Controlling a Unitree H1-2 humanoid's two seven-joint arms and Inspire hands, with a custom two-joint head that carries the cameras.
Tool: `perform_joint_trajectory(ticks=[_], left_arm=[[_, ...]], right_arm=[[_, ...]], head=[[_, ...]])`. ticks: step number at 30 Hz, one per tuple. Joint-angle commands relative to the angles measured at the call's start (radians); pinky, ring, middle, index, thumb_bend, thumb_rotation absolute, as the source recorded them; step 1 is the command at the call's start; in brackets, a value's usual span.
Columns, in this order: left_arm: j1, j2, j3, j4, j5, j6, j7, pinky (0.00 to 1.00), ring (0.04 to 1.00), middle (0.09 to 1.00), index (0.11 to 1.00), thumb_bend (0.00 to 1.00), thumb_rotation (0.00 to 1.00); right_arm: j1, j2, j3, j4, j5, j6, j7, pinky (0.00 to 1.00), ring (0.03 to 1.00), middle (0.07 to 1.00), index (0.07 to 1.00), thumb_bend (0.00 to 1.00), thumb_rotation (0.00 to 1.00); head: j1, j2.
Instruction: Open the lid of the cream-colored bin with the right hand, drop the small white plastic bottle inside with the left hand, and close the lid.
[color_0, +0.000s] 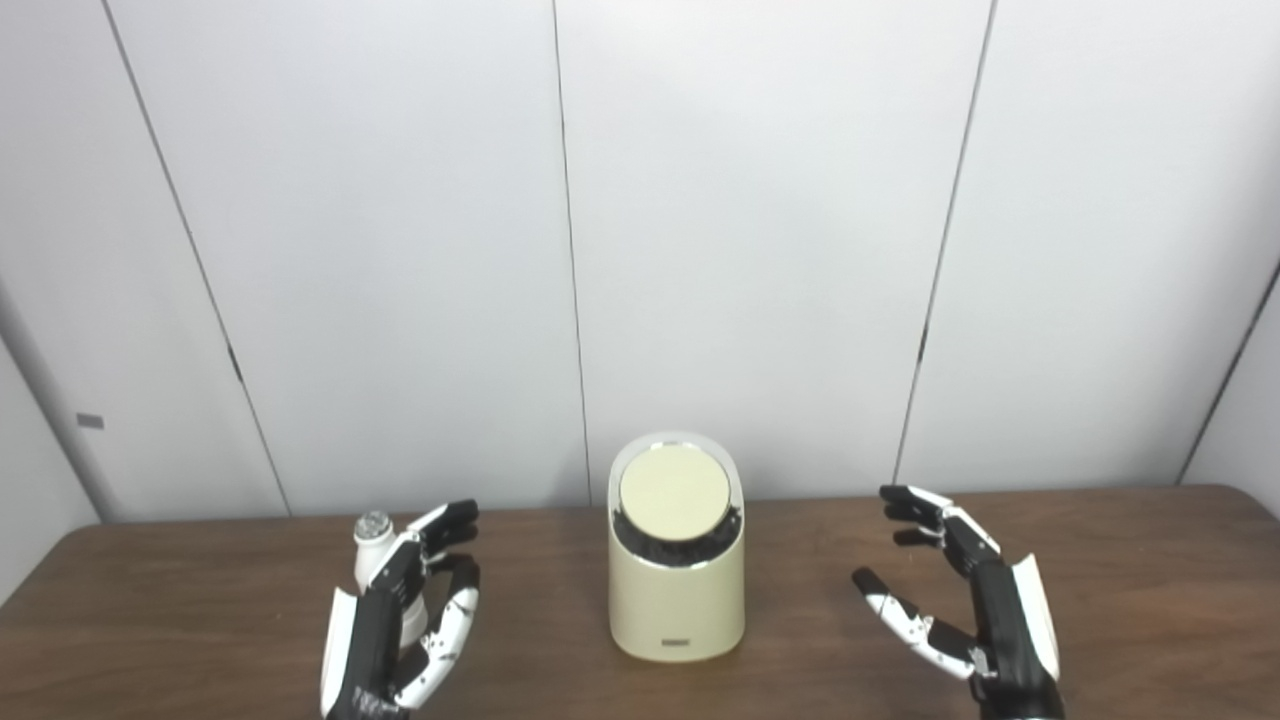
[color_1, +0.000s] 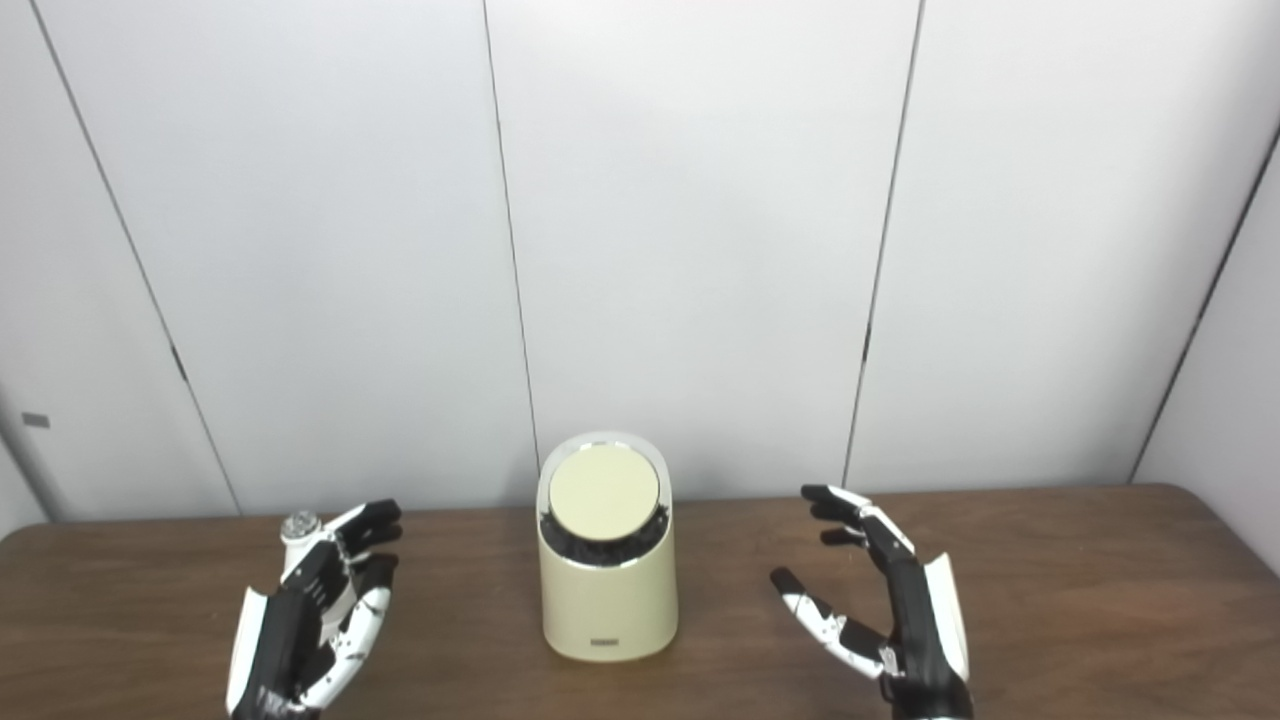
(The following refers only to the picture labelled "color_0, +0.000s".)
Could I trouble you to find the cream-colored bin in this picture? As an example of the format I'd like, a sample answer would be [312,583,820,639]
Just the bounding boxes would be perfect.
[608,432,747,663]

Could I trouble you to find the round cream bin lid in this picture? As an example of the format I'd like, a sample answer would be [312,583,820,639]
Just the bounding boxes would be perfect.
[618,447,732,543]

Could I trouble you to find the black bin liner bag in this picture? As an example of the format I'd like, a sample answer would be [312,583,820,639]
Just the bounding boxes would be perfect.
[612,503,743,569]

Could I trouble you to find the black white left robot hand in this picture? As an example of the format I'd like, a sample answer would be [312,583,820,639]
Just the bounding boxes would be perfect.
[320,500,482,720]

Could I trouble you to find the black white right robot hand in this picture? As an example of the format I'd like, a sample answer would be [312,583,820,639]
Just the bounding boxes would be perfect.
[852,485,1066,720]

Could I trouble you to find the small white plastic bottle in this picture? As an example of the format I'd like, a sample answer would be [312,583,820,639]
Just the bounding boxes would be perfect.
[353,510,429,649]

